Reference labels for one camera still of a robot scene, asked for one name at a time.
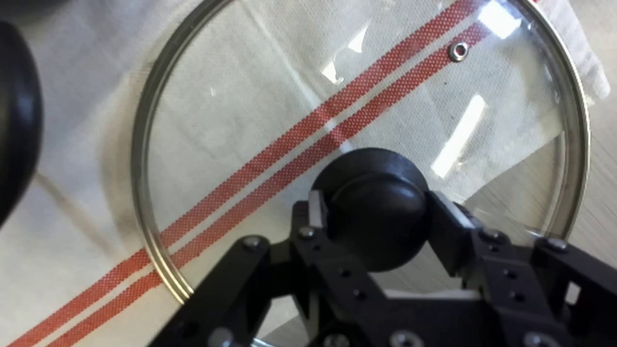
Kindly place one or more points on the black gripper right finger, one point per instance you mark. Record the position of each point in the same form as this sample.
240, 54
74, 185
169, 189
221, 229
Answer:
547, 289

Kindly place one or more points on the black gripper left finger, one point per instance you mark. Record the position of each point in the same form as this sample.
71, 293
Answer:
277, 295

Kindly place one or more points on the glass lid black knob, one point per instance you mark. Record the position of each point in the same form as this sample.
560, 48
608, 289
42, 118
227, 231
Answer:
379, 199

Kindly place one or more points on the black cooking pot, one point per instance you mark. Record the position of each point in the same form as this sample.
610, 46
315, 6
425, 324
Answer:
17, 116

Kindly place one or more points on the white towel red stripes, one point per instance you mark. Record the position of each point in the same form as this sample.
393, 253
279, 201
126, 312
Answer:
84, 193

